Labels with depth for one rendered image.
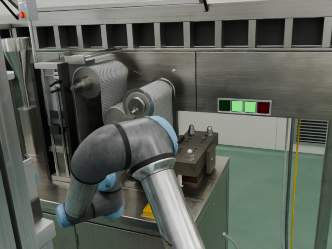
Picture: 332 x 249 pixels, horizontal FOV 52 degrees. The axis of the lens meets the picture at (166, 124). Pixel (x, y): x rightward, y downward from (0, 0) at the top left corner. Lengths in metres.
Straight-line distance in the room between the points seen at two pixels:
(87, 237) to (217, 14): 1.12
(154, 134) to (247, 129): 3.39
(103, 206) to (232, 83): 0.85
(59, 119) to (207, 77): 0.71
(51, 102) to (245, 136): 2.99
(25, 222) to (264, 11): 1.31
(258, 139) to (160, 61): 2.64
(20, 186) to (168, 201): 0.37
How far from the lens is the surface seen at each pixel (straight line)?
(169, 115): 1.63
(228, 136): 4.24
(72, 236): 1.58
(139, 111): 1.43
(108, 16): 1.85
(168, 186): 0.80
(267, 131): 4.15
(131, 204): 1.39
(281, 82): 1.61
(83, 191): 0.93
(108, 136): 0.79
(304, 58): 1.60
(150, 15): 1.74
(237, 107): 1.66
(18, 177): 0.53
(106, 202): 1.17
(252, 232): 2.82
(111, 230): 1.44
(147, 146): 0.81
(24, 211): 0.55
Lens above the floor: 1.61
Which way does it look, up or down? 18 degrees down
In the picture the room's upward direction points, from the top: 2 degrees counter-clockwise
